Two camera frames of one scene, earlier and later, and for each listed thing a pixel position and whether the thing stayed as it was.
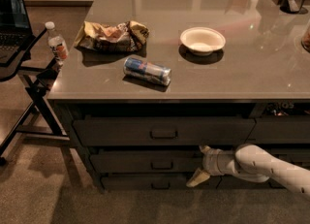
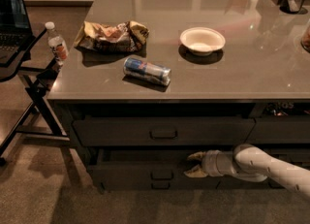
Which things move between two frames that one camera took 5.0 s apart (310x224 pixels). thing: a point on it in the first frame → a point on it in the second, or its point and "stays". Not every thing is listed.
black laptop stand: (37, 120) stays
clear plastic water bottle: (57, 45) stays
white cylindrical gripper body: (211, 163) stays
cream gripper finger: (198, 178) → (196, 172)
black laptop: (15, 30) stays
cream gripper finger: (204, 148) → (198, 155)
